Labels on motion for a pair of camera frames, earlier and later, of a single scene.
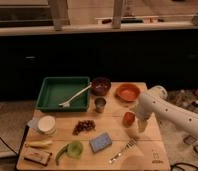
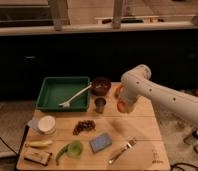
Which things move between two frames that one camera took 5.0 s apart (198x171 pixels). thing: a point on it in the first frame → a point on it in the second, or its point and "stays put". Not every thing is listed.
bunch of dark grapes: (83, 125) stays put
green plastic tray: (64, 94) stays put
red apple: (128, 119) → (121, 106)
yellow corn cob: (38, 144) stays put
